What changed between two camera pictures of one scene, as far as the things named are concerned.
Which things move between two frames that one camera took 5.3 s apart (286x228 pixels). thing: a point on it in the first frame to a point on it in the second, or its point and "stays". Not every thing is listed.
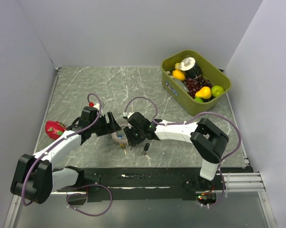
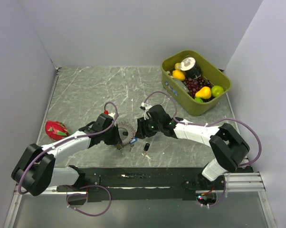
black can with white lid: [192, 70] stays
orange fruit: [178, 74] stays
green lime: [216, 90] stays
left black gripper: [109, 127] to [116, 139]
